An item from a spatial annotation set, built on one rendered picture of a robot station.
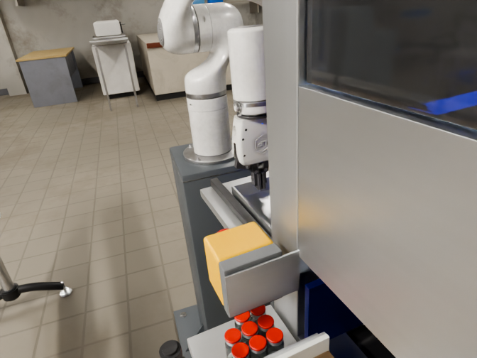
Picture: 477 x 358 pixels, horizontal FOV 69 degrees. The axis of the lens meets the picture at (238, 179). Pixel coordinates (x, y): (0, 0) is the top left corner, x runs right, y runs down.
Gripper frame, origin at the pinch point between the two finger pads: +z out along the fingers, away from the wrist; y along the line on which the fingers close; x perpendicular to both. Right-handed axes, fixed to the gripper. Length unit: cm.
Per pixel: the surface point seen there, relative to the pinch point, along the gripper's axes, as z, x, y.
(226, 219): 4.5, -4.7, -10.2
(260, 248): -10.2, -34.3, -16.6
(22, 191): 89, 251, -101
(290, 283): -5.2, -36.1, -13.8
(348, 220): -17.9, -43.8, -12.6
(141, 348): 92, 50, -36
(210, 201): 4.4, 4.0, -10.7
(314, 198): -17.6, -38.8, -12.5
